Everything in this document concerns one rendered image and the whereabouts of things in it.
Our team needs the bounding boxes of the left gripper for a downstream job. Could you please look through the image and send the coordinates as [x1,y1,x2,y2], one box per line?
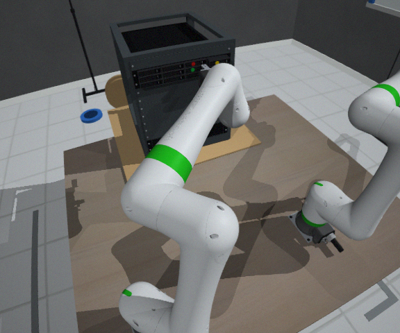
[199,64,211,87]

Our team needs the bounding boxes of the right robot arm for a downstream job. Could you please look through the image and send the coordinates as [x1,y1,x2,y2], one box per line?
[295,70,400,253]

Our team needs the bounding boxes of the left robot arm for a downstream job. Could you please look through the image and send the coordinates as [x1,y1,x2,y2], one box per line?
[119,63,250,333]

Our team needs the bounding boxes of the black server rack frame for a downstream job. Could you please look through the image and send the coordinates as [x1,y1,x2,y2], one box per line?
[110,11,235,157]

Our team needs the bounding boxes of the tan wooden board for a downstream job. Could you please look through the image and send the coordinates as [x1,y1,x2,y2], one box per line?
[107,105,262,181]

